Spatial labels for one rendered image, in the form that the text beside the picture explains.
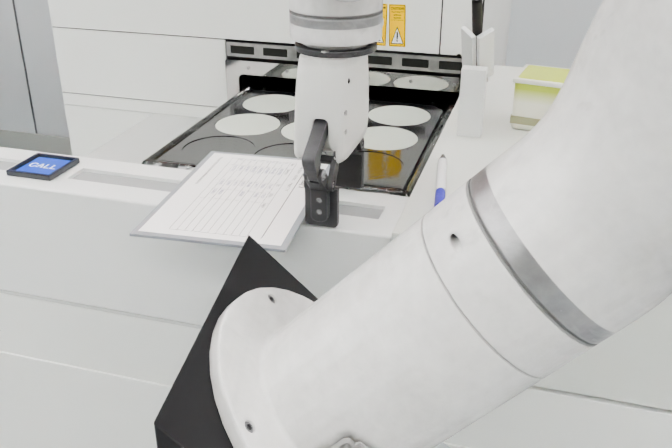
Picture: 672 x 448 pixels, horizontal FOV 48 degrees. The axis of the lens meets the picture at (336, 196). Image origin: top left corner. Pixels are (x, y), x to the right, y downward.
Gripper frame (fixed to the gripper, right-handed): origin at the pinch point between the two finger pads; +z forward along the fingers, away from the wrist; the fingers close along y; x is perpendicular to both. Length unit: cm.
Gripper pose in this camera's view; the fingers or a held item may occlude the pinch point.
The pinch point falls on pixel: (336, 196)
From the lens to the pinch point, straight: 75.1
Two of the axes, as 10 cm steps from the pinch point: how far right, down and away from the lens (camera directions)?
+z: 0.0, 9.1, 4.2
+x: 9.6, 1.2, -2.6
